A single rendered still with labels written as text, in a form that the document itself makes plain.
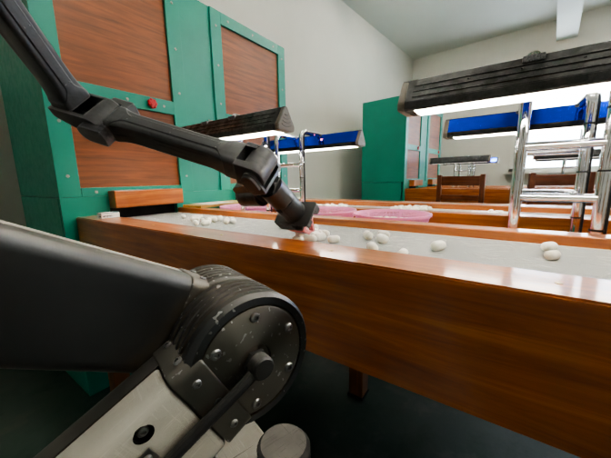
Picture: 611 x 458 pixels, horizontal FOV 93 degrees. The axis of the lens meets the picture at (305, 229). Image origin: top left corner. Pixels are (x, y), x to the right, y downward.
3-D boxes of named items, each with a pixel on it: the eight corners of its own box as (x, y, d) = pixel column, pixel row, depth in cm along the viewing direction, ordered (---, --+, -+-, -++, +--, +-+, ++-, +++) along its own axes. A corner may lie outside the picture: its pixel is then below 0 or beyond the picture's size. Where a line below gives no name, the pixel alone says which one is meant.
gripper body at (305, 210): (286, 204, 74) (271, 187, 69) (320, 206, 69) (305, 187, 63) (277, 226, 72) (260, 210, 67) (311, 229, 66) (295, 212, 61)
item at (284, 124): (278, 129, 85) (277, 103, 84) (164, 145, 120) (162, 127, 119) (295, 132, 91) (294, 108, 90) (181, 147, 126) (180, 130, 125)
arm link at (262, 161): (70, 120, 60) (106, 92, 65) (86, 142, 65) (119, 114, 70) (257, 180, 53) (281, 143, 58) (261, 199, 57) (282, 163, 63)
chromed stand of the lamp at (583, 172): (583, 251, 82) (609, 84, 75) (499, 243, 94) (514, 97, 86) (571, 239, 98) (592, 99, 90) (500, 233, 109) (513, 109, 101)
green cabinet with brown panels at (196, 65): (59, 198, 106) (9, -109, 89) (20, 195, 137) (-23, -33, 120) (288, 186, 215) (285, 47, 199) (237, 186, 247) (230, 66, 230)
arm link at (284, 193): (273, 194, 58) (282, 172, 60) (248, 195, 62) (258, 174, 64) (290, 212, 63) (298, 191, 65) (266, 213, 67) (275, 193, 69)
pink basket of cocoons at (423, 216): (420, 252, 85) (421, 220, 84) (340, 242, 100) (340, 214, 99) (437, 236, 107) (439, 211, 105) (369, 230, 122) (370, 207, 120)
